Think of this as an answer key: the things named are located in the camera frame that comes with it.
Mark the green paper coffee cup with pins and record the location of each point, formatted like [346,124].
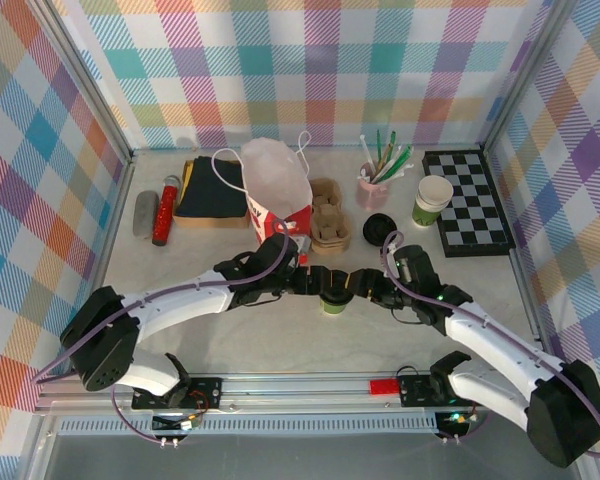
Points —
[332,309]

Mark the red white paper gift bag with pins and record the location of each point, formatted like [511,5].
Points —
[275,175]

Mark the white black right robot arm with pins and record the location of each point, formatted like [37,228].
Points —
[495,355]

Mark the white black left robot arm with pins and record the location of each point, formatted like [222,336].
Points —
[180,310]

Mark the pink straw holder cup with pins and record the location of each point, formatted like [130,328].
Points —
[370,195]

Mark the red toy brick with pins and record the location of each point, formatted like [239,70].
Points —
[384,388]

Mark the stack of dark napkins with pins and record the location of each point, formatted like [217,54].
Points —
[205,190]

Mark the black grey chessboard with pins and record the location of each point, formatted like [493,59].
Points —
[475,200]

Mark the red glitter tube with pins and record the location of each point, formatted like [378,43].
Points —
[165,215]

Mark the paper-wrapped green straw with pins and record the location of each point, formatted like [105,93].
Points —
[400,156]
[397,165]

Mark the white plastic stirrer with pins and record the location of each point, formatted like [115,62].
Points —
[366,152]

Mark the wooden stir stick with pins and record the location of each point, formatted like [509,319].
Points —
[387,152]

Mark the small black controller board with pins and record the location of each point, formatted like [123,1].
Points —
[180,424]
[455,420]

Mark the green plastic straw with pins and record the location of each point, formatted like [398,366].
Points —
[394,140]
[380,147]

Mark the grey oblong stone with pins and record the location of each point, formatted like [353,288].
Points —
[145,215]

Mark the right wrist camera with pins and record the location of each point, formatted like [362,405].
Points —
[405,265]

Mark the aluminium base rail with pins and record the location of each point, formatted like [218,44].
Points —
[305,395]

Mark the aluminium side rail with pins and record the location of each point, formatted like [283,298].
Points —
[529,300]

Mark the thin aluminium wall rail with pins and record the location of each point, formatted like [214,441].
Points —
[330,148]

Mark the aluminium frame post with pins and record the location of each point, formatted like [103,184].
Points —
[526,75]
[82,75]

